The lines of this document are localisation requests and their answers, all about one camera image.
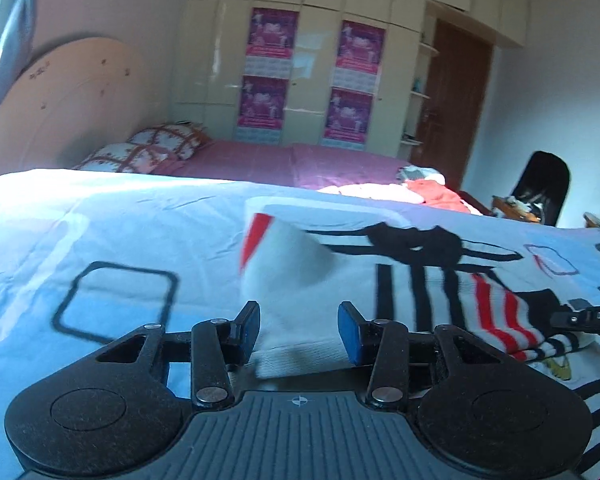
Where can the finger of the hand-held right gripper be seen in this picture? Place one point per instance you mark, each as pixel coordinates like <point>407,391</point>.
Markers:
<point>587,321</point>

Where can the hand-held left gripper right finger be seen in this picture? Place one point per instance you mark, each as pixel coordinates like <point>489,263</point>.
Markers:
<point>349,332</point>

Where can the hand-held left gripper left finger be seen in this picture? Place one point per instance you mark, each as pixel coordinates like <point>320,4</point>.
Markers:
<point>250,327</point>

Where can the striped white knit sweater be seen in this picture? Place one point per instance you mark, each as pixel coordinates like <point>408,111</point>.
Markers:
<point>330,280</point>

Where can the pile of orange white clothes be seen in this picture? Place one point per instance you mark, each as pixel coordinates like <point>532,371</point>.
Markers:
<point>430,191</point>

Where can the small wooden table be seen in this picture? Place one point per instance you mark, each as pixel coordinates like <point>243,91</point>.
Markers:
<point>512,207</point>

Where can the black chair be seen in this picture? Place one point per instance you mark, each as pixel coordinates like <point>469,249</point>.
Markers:
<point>542,180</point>

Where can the pink bedsheet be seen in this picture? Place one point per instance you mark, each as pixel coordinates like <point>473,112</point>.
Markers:
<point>260,162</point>

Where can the patterned white orange pillow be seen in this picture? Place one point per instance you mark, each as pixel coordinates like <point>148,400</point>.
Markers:
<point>172,140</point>
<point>122,159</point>

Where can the white corner shelves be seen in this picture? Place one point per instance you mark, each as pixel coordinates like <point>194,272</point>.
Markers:
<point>420,95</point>

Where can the brown wooden door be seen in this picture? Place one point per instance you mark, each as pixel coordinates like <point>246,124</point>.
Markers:
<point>455,105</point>

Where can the beige rounded headboard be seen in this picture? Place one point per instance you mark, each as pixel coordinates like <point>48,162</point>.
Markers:
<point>80,100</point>

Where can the cream glossy wardrobe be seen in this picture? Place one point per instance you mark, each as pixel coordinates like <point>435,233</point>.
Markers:
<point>310,25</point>

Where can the grey curtain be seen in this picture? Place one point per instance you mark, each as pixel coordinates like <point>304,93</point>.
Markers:
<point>7,25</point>

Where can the purple wall poster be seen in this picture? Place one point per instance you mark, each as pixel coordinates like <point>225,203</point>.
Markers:
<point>347,117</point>
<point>262,107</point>
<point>360,52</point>
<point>272,40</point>

